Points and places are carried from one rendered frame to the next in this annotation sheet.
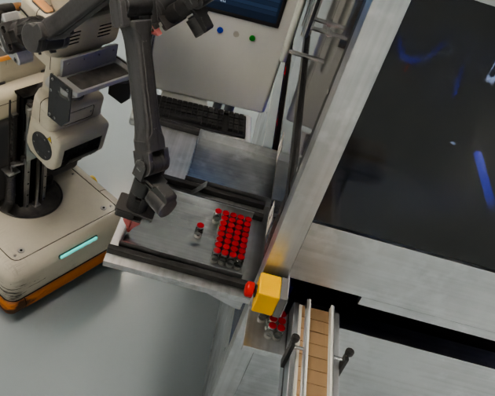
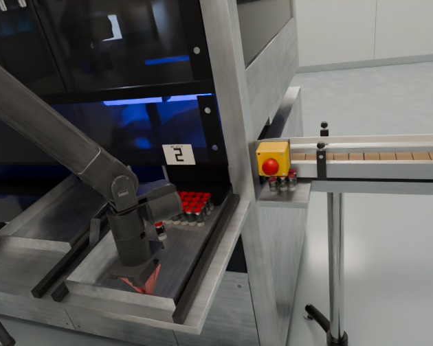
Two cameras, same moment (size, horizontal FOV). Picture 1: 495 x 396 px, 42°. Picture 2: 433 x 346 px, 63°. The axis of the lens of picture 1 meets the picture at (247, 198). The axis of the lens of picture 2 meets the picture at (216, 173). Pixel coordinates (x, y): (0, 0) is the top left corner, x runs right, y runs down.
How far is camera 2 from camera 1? 1.29 m
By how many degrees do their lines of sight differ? 51
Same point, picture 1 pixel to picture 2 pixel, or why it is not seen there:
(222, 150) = (34, 224)
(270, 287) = (275, 145)
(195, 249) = (183, 238)
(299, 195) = (235, 45)
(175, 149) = (9, 263)
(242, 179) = (86, 209)
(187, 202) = (107, 247)
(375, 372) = not seen: hidden behind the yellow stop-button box
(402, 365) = not seen: hidden behind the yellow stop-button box
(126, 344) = not seen: outside the picture
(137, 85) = (12, 93)
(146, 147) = (106, 156)
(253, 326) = (282, 197)
